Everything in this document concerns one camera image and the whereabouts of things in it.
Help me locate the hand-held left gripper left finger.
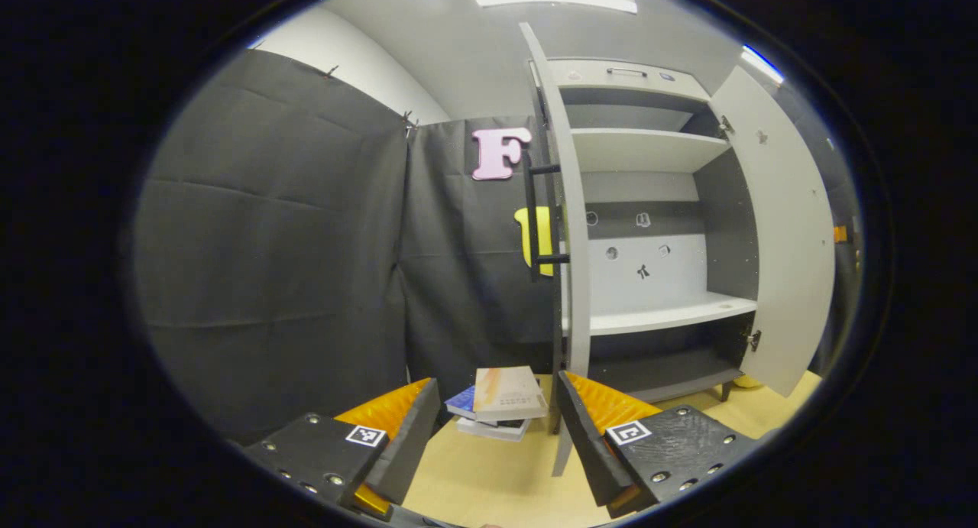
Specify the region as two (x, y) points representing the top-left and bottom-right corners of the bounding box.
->
(243, 377), (442, 521)

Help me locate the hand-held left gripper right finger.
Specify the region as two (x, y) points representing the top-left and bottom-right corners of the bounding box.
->
(555, 371), (765, 520)

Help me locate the grey cabinet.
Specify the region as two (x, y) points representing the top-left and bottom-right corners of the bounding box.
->
(535, 57), (763, 407)

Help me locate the blue book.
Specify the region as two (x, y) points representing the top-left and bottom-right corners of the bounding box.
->
(445, 385), (478, 420)

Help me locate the white book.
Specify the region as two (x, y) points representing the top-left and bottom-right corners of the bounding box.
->
(456, 417), (532, 442)

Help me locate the beige book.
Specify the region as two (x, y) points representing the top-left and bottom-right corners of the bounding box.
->
(472, 365), (549, 423)

